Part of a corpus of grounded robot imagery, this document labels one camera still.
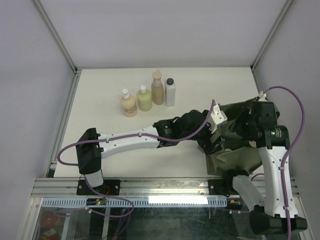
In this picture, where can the aluminium frame post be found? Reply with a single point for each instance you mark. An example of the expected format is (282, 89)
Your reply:
(272, 33)
(54, 34)

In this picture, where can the white bottle dark cap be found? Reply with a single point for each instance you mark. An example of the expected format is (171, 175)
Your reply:
(170, 92)

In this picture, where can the right aluminium frame post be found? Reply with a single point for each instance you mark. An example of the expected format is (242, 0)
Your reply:
(272, 33)

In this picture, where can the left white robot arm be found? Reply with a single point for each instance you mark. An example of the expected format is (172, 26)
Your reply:
(197, 126)

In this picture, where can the small tan pump bottle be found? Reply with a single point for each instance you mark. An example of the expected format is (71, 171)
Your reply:
(128, 103)

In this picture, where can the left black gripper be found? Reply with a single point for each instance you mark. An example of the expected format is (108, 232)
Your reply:
(208, 147)

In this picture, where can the white slotted cable duct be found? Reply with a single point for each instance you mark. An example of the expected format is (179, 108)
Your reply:
(143, 202)

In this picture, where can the olive green canvas bag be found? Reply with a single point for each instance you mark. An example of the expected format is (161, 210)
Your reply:
(237, 153)

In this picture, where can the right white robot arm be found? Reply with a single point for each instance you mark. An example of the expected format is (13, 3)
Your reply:
(275, 213)

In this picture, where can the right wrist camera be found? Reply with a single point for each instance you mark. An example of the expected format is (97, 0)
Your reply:
(262, 97)

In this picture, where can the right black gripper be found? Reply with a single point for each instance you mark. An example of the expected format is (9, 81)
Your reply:
(245, 113)

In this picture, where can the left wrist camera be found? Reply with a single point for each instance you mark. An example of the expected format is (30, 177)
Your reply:
(217, 118)

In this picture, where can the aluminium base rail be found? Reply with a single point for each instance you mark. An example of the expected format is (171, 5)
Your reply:
(130, 187)

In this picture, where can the left aluminium frame post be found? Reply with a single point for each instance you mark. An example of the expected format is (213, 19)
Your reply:
(54, 34)

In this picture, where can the beige pump bottle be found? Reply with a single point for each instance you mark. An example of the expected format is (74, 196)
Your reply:
(157, 88)

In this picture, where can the yellow-green lotion bottle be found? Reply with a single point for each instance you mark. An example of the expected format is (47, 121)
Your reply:
(144, 98)

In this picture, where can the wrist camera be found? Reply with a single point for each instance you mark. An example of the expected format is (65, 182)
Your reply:
(262, 97)
(217, 118)

